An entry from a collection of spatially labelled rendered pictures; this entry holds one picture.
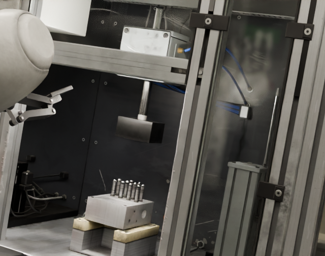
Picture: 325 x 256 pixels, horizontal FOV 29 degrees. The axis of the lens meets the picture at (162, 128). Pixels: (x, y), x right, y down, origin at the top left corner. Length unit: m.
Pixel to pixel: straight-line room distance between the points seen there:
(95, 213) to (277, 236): 0.44
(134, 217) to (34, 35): 0.66
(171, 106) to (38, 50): 0.87
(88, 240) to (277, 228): 0.47
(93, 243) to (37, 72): 0.69
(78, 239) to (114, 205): 0.11
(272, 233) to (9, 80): 0.53
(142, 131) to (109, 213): 0.19
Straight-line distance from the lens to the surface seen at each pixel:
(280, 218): 1.07
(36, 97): 1.11
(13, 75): 0.77
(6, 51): 0.76
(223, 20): 1.11
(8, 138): 1.33
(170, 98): 1.61
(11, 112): 1.07
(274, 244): 1.08
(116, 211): 1.33
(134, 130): 1.37
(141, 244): 1.38
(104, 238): 1.43
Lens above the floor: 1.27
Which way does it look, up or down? 3 degrees down
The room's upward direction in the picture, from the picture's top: 10 degrees clockwise
